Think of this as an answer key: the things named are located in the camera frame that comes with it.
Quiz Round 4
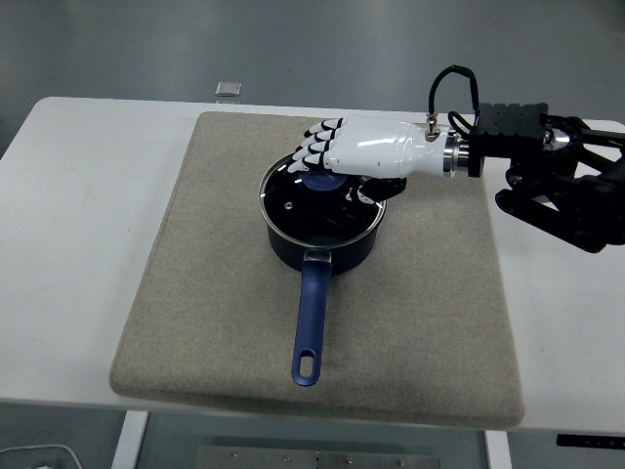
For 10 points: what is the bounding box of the grey metal plate with screws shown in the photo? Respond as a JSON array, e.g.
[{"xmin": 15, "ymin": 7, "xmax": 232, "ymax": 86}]
[{"xmin": 194, "ymin": 444, "xmax": 443, "ymax": 469}]

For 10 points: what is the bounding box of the glass pot lid blue knob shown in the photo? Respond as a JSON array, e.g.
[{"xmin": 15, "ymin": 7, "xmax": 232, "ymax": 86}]
[{"xmin": 257, "ymin": 150, "xmax": 388, "ymax": 244}]

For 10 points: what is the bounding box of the black table control panel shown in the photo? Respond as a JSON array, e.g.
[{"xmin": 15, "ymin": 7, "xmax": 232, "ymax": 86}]
[{"xmin": 556, "ymin": 433, "xmax": 625, "ymax": 448}]

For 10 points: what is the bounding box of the dark pot with blue handle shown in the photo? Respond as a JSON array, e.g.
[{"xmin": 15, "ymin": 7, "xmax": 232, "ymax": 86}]
[{"xmin": 266, "ymin": 204, "xmax": 385, "ymax": 387}]

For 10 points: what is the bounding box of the white table leg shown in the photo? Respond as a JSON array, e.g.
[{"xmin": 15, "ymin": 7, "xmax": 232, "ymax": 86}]
[
  {"xmin": 110, "ymin": 409, "xmax": 150, "ymax": 469},
  {"xmin": 482, "ymin": 429, "xmax": 513, "ymax": 469}
]

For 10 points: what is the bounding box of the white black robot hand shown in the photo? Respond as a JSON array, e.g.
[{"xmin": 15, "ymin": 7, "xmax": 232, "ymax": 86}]
[{"xmin": 287, "ymin": 115, "xmax": 448, "ymax": 206}]

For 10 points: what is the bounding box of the beige fabric mat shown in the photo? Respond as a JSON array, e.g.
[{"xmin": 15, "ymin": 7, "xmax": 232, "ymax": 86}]
[{"xmin": 107, "ymin": 110, "xmax": 526, "ymax": 431}]

